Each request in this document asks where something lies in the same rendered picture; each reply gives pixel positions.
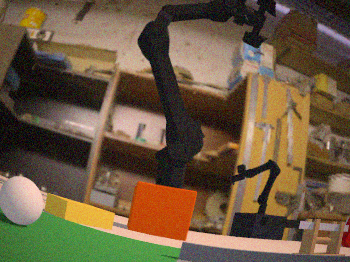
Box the green mat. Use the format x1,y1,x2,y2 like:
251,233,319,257
0,207,181,262

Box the yellow rectangular block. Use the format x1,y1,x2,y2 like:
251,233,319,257
44,193,115,230

